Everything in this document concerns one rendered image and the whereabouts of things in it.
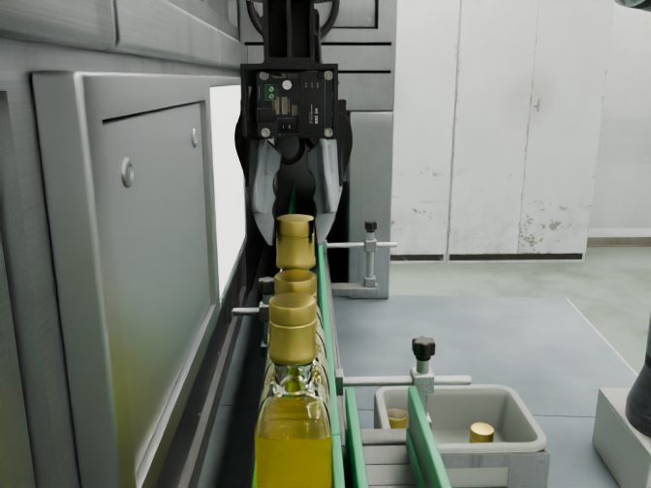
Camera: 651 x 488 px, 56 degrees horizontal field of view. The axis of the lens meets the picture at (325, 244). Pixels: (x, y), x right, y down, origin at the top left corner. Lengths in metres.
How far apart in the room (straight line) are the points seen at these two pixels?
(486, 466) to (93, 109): 0.69
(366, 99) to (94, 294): 1.19
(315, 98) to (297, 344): 0.18
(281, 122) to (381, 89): 1.08
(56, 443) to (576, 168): 4.46
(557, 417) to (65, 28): 0.99
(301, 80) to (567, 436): 0.82
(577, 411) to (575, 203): 3.65
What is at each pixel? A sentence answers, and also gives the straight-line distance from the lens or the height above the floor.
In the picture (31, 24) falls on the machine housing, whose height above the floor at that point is 1.34.
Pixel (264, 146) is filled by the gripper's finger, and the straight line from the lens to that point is 0.51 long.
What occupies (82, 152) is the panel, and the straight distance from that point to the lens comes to 0.39.
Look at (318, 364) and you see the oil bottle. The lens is 0.51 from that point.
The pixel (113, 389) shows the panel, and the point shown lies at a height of 1.11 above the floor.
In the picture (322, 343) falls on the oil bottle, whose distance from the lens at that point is 0.56.
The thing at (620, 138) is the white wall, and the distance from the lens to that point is 5.34.
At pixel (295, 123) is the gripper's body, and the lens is 0.46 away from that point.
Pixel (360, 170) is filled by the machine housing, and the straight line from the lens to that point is 1.54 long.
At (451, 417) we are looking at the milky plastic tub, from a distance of 1.04.
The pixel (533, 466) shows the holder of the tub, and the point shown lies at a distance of 0.92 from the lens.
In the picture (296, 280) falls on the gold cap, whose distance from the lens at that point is 0.48.
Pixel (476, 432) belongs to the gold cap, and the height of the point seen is 0.81.
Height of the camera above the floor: 1.31
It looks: 15 degrees down
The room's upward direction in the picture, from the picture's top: straight up
